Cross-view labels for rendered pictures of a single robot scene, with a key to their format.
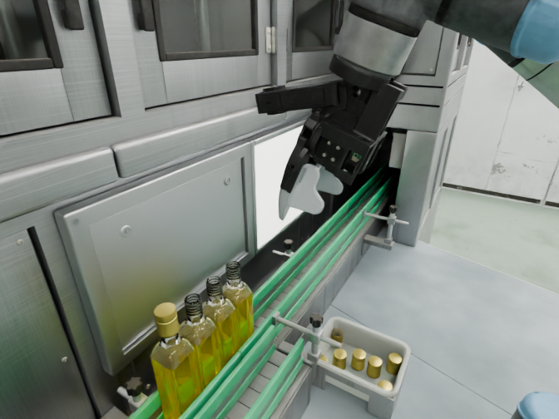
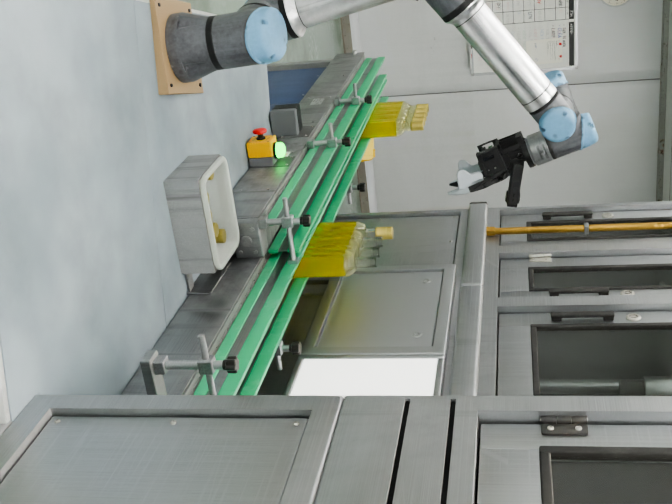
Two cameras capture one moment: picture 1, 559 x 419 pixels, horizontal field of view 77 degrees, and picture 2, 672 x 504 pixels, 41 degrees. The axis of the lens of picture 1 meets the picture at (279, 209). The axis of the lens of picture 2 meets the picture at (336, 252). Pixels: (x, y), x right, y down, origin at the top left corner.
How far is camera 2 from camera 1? 2.51 m
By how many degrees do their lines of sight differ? 114
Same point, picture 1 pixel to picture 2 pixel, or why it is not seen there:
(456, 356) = (132, 150)
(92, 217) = (447, 270)
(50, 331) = not seen: hidden behind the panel
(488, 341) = (101, 130)
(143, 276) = (386, 285)
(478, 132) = not seen: outside the picture
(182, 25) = (557, 340)
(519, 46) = not seen: hidden behind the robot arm
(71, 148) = (487, 281)
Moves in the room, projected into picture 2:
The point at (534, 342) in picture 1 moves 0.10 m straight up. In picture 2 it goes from (71, 76) to (126, 72)
